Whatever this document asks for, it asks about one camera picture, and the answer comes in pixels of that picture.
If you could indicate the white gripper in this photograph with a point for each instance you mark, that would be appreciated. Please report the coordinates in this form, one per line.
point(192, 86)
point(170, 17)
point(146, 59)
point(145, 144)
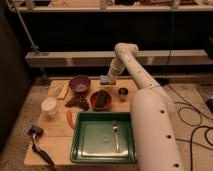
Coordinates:
point(116, 68)

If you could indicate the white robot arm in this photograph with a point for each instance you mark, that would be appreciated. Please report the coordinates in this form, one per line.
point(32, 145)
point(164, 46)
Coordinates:
point(150, 107)

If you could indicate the dark brush in red bowl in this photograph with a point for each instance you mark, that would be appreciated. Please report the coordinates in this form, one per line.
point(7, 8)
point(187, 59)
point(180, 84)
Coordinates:
point(101, 99)

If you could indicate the red bowl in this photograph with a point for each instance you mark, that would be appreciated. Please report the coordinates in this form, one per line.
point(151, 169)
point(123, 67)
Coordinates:
point(107, 104)

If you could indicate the purple bowl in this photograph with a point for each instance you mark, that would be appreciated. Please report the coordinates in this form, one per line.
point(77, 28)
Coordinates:
point(80, 84)

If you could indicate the white shelf beam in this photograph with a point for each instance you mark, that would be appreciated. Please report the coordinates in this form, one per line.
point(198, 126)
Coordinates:
point(103, 58)

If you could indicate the metal spoon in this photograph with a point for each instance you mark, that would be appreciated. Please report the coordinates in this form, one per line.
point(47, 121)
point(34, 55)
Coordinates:
point(115, 128)

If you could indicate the orange carrot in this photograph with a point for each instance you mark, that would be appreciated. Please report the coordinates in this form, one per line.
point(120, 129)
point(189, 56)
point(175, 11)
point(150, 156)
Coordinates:
point(69, 119)

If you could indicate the white cup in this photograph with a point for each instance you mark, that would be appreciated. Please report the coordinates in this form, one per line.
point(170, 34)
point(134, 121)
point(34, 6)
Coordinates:
point(49, 106)

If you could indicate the green plastic tray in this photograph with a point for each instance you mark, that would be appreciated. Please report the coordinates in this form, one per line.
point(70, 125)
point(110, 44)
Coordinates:
point(94, 138)

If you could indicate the metal stand pole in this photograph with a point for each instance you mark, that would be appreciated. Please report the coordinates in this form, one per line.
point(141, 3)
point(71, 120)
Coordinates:
point(34, 47)

